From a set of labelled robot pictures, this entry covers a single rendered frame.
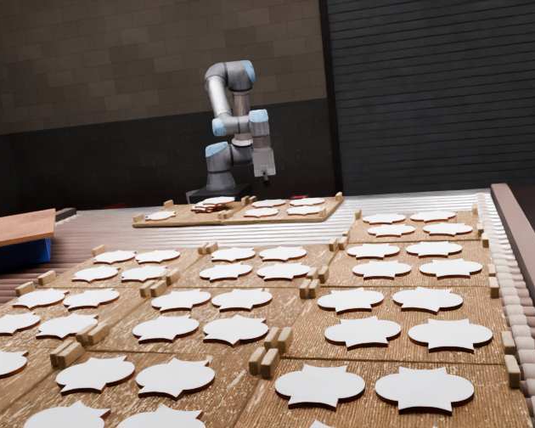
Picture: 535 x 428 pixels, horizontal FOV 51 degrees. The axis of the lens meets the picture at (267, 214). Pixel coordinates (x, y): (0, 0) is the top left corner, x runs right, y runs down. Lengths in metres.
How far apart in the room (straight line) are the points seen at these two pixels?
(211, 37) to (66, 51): 2.05
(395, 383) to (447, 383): 0.08
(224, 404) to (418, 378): 0.31
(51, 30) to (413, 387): 7.79
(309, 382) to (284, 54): 6.30
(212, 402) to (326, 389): 0.18
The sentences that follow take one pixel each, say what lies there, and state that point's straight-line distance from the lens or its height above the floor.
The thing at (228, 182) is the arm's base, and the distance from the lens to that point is 2.86.
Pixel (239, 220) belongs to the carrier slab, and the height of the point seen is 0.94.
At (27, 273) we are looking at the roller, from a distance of 2.00.
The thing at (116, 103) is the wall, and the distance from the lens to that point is 7.88.
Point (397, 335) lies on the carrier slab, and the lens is 1.09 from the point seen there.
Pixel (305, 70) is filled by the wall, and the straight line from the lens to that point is 7.02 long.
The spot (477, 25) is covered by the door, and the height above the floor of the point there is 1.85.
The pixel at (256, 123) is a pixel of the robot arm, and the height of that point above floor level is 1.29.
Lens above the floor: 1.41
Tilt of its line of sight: 12 degrees down
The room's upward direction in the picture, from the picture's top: 7 degrees counter-clockwise
